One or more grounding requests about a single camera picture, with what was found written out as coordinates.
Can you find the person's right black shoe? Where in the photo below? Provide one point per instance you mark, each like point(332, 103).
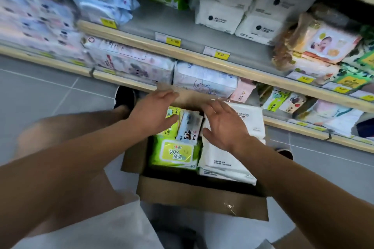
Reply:
point(285, 154)

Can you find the person's right hand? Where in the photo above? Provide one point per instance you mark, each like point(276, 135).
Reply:
point(229, 129)

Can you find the white blue tissue pack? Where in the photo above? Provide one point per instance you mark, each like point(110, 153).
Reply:
point(204, 79)

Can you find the person's white shorts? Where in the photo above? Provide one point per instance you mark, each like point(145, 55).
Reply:
point(87, 228)

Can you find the yellow white price tag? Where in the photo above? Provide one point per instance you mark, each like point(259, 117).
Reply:
point(337, 88)
point(168, 39)
point(362, 96)
point(301, 78)
point(108, 23)
point(216, 52)

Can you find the grey plastic wrapped pack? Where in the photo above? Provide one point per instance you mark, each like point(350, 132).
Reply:
point(333, 16)

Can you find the brown cardboard box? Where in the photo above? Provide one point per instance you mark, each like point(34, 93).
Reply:
point(198, 199)

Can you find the small packet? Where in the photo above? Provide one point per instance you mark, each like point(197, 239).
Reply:
point(276, 100)
point(172, 130)

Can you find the black shelf joint clip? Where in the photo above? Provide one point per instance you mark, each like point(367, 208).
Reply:
point(92, 72)
point(328, 135)

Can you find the pink small wipes pack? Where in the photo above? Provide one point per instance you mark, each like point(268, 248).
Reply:
point(242, 91)

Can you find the black stool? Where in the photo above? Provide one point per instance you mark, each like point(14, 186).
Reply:
point(175, 235)

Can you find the person's left hand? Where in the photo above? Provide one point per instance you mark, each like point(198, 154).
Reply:
point(152, 114)

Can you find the pastel floral towel pack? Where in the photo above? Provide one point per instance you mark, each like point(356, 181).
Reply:
point(312, 111)

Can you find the dark blue printed pack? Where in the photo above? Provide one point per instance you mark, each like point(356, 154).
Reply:
point(365, 127)

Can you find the person's black shoe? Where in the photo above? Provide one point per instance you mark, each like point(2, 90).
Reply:
point(285, 154)
point(125, 98)

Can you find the wooden edged grey shelf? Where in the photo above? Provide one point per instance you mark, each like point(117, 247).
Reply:
point(190, 55)

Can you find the person's left leg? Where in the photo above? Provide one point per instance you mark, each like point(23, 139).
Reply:
point(58, 129)

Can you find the person's right forearm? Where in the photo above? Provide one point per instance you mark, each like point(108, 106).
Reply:
point(306, 199)

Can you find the white pastel towel pack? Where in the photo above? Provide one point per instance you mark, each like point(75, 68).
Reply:
point(344, 123)

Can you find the person's left black shoe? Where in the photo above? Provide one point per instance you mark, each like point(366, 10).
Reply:
point(125, 98)

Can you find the person's left forearm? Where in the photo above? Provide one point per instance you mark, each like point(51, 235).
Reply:
point(73, 170)

